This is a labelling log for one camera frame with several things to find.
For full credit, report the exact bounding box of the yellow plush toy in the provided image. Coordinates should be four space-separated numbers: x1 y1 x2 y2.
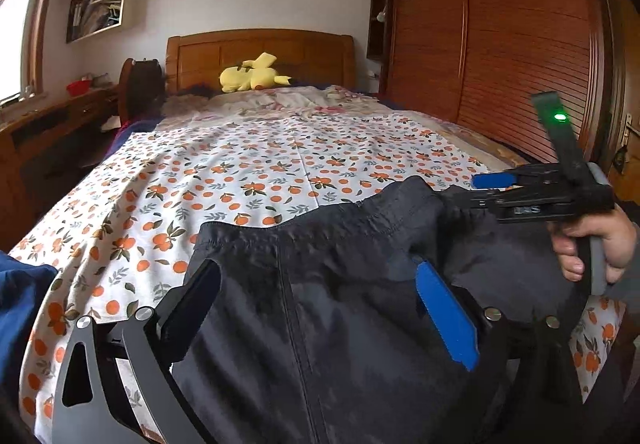
219 52 293 94

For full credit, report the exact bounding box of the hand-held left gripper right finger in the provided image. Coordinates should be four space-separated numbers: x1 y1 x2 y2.
416 261 593 444

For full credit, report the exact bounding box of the bed with orange-print sheet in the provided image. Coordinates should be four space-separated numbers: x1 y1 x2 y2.
10 109 628 437

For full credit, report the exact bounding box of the floral quilt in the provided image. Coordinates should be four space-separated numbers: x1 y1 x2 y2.
159 84 398 119

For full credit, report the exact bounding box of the metal door handle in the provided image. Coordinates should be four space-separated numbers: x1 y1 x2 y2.
612 113 634 176

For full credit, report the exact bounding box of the wooden desk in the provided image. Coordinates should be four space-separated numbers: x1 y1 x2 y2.
0 87 122 252

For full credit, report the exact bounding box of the navy blue cloth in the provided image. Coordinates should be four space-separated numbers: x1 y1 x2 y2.
0 251 59 407

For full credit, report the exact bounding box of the person's right hand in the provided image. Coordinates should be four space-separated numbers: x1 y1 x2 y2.
547 207 639 283

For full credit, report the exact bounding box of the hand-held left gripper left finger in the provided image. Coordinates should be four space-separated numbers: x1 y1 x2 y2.
51 258 222 444

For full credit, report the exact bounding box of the person's right forearm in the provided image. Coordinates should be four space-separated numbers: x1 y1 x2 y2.
606 223 640 317

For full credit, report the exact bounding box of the narrow wooden side shelf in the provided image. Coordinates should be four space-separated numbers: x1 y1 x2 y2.
366 0 392 61

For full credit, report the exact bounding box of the black jacket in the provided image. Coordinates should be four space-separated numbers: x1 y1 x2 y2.
170 175 593 444

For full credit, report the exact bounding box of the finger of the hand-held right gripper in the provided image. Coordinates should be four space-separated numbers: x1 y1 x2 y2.
440 188 572 212
472 163 572 191

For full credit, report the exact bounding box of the wooden wardrobe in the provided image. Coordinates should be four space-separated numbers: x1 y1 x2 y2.
377 0 628 162

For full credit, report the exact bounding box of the wooden bed headboard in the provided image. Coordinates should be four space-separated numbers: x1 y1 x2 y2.
165 28 357 96

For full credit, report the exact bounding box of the window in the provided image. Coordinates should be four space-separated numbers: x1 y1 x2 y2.
0 0 53 106

